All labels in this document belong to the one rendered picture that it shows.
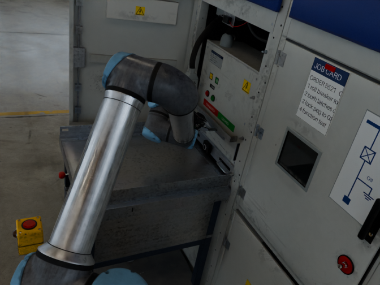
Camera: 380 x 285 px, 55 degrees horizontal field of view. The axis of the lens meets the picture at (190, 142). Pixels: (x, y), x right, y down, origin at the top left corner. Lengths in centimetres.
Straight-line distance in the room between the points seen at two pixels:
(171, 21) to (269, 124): 82
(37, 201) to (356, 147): 229
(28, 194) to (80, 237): 201
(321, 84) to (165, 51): 103
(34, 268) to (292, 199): 86
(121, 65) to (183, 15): 101
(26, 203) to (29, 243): 152
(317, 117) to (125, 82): 61
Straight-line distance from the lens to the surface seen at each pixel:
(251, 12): 157
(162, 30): 198
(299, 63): 129
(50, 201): 289
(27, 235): 136
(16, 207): 287
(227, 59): 177
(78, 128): 194
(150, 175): 171
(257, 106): 150
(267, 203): 148
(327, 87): 120
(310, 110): 125
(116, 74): 102
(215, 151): 187
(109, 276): 98
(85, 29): 194
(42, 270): 99
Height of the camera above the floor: 183
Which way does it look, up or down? 29 degrees down
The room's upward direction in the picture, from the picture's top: 11 degrees clockwise
